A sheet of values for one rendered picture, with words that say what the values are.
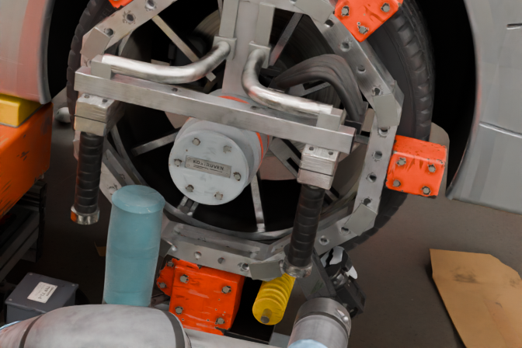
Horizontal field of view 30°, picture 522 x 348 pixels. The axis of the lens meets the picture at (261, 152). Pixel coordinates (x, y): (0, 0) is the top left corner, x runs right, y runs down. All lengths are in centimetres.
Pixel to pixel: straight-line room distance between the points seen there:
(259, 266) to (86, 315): 68
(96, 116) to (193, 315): 52
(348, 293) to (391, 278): 131
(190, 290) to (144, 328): 71
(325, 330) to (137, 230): 35
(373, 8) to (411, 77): 17
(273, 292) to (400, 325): 101
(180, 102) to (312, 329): 40
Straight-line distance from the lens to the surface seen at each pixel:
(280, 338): 223
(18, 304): 189
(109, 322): 109
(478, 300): 296
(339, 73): 146
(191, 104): 142
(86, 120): 145
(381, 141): 160
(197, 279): 178
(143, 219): 161
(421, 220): 332
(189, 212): 184
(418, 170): 162
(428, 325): 281
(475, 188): 180
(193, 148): 150
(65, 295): 192
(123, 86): 145
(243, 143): 151
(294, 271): 147
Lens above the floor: 154
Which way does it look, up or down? 26 degrees down
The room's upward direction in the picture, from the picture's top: 10 degrees clockwise
